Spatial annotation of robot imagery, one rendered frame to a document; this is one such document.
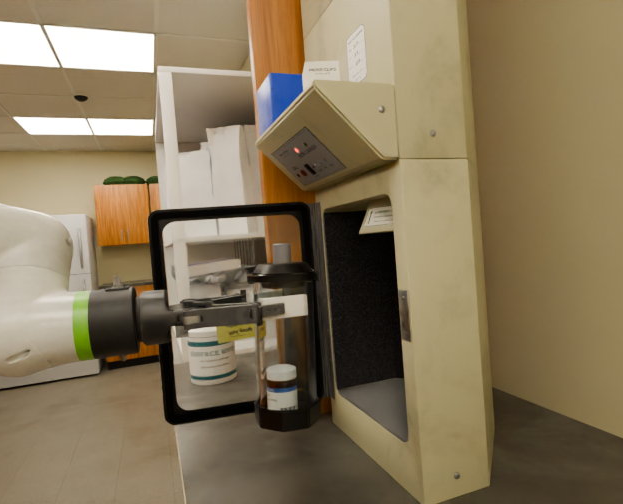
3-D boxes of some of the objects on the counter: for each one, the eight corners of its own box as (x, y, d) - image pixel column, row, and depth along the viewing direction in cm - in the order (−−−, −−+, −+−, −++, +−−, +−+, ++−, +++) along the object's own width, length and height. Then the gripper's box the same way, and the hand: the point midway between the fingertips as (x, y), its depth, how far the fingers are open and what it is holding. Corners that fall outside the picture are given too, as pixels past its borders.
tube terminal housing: (434, 397, 98) (410, 50, 96) (562, 462, 67) (530, -44, 65) (332, 421, 89) (302, 41, 87) (425, 508, 59) (384, -73, 57)
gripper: (132, 300, 50) (318, 281, 57) (141, 286, 71) (278, 273, 78) (137, 364, 51) (322, 337, 58) (145, 332, 71) (281, 315, 78)
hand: (281, 302), depth 67 cm, fingers closed on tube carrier, 9 cm apart
